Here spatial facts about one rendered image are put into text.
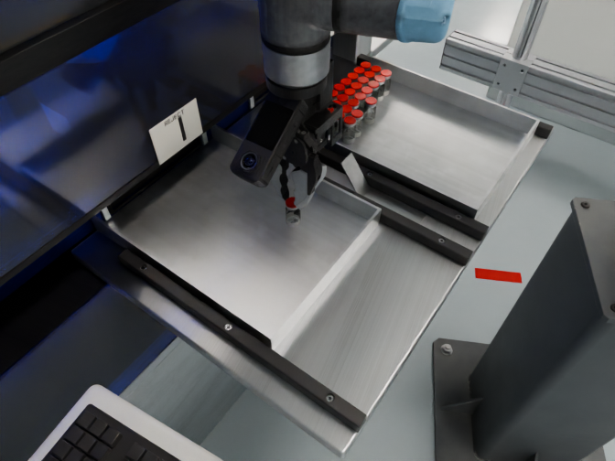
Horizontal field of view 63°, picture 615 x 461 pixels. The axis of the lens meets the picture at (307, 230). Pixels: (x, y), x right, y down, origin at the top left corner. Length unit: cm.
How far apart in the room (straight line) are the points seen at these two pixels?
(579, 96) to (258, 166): 141
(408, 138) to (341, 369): 45
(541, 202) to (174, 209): 166
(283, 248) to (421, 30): 37
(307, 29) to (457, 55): 141
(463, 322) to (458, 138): 92
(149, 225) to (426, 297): 42
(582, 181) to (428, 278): 169
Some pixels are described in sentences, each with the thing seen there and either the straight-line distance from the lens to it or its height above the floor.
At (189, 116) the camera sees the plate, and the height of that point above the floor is 103.
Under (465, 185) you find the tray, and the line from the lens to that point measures 85.
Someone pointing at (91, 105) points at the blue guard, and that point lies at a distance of 61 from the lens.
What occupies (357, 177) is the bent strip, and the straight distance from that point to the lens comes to 79.
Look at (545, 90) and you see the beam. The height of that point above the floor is 48.
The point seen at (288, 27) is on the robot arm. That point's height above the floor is 121.
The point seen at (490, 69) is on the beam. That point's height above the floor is 49.
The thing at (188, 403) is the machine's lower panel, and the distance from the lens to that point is 122.
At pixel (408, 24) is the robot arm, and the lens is 51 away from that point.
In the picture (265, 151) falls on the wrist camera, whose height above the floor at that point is 108.
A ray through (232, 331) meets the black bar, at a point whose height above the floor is 90.
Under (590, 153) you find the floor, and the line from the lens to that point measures 251.
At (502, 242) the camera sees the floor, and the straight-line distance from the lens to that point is 199.
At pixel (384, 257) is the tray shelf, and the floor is 88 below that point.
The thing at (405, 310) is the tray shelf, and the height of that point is 88.
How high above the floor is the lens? 146
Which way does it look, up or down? 51 degrees down
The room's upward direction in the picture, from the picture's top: straight up
